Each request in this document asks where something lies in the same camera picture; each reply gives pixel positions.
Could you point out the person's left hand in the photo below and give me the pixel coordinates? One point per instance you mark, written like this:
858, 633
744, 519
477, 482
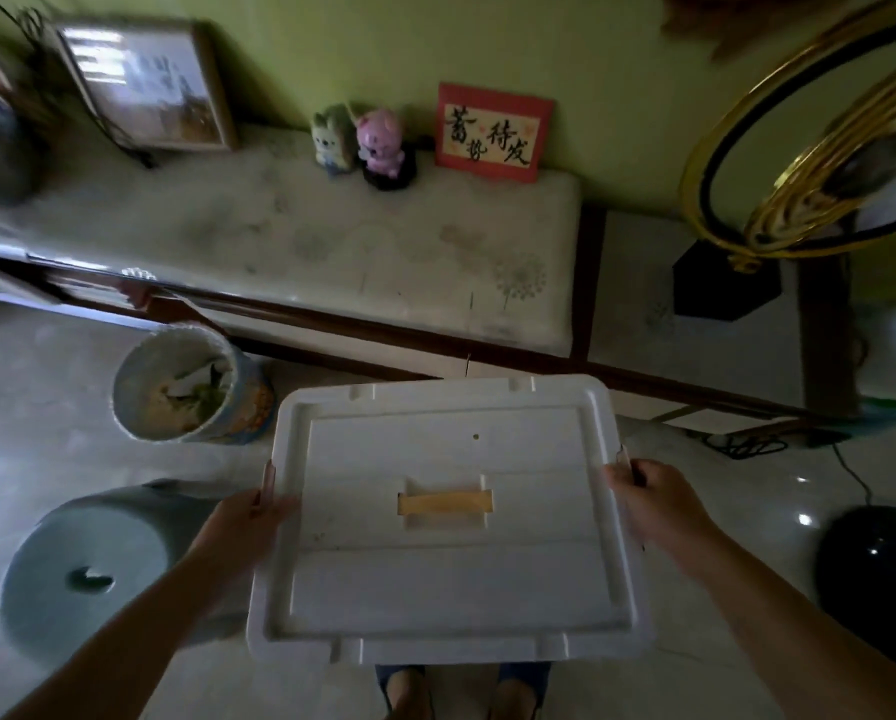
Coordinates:
234, 530

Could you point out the person's right hand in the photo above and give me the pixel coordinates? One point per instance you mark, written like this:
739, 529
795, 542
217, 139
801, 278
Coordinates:
656, 503

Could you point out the person's right thumb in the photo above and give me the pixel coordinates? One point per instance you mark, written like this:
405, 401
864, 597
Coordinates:
617, 478

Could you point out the person's left thumb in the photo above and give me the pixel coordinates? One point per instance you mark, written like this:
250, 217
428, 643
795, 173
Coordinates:
277, 506

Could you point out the white plastic storage box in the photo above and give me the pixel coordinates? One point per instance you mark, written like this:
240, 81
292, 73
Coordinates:
448, 521

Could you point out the person's right forearm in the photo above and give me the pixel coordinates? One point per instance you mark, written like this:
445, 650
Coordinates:
804, 633

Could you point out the person's left forearm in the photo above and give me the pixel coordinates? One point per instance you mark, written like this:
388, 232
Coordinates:
110, 641

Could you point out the round waste bin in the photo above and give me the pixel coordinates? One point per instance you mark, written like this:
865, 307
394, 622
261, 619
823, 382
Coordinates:
189, 386

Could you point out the grey ceramic stool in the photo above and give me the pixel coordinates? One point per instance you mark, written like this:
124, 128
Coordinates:
92, 573

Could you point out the long wooden cabinet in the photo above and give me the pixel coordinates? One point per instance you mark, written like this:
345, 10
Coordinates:
418, 344

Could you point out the person's left foot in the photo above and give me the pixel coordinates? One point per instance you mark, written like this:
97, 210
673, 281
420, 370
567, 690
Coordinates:
403, 691

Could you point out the person's foot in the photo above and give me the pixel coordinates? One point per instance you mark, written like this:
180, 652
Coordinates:
403, 691
519, 691

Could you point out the person's right foot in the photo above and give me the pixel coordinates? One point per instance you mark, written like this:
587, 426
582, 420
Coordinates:
519, 691

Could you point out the black round stool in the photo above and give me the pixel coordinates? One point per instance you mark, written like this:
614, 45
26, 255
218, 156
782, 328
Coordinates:
875, 577

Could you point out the white patterned table cover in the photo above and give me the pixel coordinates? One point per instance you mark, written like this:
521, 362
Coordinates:
298, 224

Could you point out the red framed calligraphy picture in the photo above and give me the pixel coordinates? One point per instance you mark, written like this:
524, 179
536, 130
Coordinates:
491, 132

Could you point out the pink pig figurine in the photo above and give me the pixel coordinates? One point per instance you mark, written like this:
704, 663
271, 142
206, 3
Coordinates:
380, 142

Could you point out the wooden framed picture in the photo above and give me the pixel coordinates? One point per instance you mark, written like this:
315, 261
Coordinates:
148, 86

